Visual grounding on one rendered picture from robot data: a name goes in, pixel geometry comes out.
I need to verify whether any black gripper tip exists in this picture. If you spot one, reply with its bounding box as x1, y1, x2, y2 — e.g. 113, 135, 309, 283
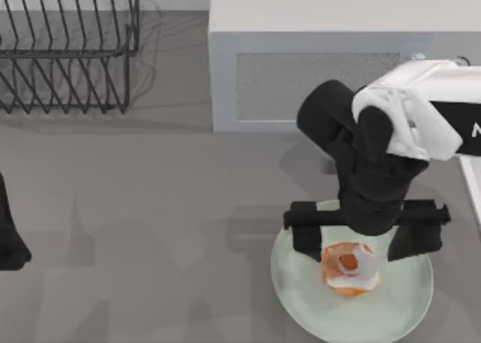
0, 172, 33, 273

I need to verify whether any orange and white doughnut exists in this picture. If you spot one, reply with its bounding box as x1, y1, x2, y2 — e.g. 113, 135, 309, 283
320, 241, 383, 297

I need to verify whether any pale green round plate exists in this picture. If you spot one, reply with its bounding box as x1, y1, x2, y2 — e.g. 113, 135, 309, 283
270, 199, 435, 342

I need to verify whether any white tray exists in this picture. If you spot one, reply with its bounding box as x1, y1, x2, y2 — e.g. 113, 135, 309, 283
458, 156, 481, 229

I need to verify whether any dark wire dish rack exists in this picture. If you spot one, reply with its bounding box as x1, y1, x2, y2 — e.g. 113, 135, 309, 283
0, 0, 144, 115

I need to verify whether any pale microwave oven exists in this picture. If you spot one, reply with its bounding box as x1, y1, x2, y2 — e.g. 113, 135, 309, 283
208, 0, 481, 134

